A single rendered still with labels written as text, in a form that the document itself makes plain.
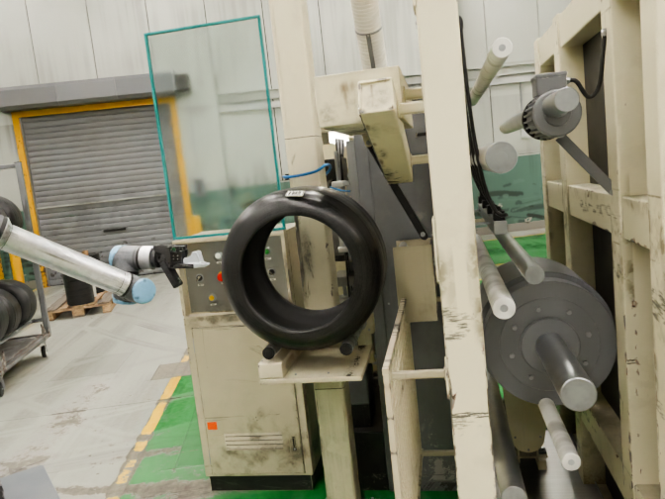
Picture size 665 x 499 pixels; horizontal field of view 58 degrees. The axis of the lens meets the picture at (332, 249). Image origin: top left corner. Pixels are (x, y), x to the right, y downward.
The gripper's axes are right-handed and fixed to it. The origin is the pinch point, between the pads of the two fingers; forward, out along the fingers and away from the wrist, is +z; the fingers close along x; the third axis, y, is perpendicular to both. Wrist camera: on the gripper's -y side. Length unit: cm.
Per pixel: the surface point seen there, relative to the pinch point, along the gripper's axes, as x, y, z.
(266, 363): -10.6, -32.5, 25.9
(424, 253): 19, 4, 79
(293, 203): -11.9, 24.7, 36.3
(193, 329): 54, -42, -29
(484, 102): 968, 135, 164
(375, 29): 65, 95, 55
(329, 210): -12, 23, 48
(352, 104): -35, 55, 59
